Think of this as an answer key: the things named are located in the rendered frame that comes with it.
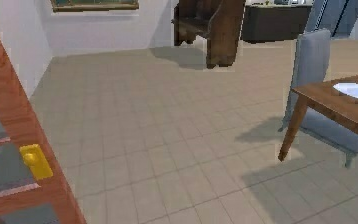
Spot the dark brown wooden bench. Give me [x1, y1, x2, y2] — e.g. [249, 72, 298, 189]
[172, 0, 247, 70]

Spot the black low cabinet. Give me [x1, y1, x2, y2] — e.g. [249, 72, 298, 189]
[241, 3, 313, 44]

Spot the grey upholstered chair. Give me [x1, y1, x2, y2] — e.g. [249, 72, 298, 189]
[278, 29, 358, 168]

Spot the brown wooden table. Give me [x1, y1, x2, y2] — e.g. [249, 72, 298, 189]
[277, 72, 358, 163]

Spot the brown wooden glazed door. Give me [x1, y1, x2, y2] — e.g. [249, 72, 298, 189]
[0, 13, 88, 224]

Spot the white plate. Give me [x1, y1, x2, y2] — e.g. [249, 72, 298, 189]
[332, 82, 358, 101]

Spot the blue grey door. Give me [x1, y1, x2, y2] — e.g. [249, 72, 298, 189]
[305, 0, 358, 38]

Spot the framed wall picture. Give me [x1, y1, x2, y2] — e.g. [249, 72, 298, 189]
[50, 0, 140, 13]

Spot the yellow door handle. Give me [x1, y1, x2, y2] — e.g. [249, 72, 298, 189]
[19, 143, 54, 181]

